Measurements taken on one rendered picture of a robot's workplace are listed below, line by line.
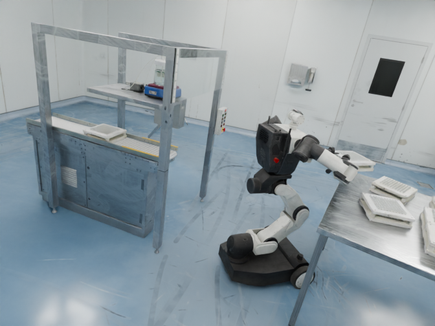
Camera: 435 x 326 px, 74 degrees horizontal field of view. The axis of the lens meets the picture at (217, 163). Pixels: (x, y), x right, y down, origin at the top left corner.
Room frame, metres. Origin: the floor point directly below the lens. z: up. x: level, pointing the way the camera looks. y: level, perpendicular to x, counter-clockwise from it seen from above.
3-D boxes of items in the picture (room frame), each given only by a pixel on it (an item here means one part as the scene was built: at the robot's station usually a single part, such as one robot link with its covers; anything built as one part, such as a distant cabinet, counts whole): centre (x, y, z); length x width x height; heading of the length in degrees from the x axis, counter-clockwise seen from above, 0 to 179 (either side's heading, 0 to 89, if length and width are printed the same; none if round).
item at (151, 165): (2.29, 1.03, 0.75); 1.30 x 0.29 x 0.10; 73
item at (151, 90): (2.16, 0.48, 1.29); 0.21 x 0.20 x 0.09; 163
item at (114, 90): (2.16, 0.67, 1.22); 0.62 x 0.38 x 0.04; 73
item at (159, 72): (2.15, 0.48, 1.43); 0.15 x 0.15 x 0.19
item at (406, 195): (1.99, -1.33, 0.89); 0.25 x 0.24 x 0.02; 135
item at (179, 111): (2.24, 0.43, 1.11); 0.22 x 0.11 x 0.20; 73
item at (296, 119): (1.91, -0.47, 1.29); 0.10 x 0.07 x 0.09; 24
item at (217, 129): (2.88, 0.03, 0.94); 0.17 x 0.06 x 0.26; 163
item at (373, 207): (1.65, -1.10, 0.89); 0.25 x 0.24 x 0.02; 174
